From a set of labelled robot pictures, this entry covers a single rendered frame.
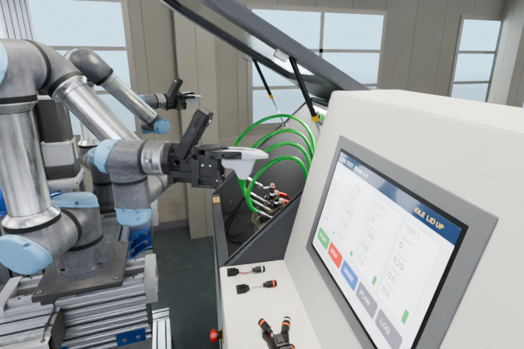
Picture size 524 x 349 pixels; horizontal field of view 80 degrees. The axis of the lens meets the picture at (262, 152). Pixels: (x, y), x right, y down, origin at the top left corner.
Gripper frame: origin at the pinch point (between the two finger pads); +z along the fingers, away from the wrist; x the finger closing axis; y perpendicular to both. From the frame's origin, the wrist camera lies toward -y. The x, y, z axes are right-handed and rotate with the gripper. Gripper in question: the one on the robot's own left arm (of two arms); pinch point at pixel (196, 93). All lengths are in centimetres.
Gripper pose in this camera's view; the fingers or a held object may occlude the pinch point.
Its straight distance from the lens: 181.6
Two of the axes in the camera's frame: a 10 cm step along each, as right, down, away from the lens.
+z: 7.3, -1.9, 6.6
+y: -1.0, 9.2, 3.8
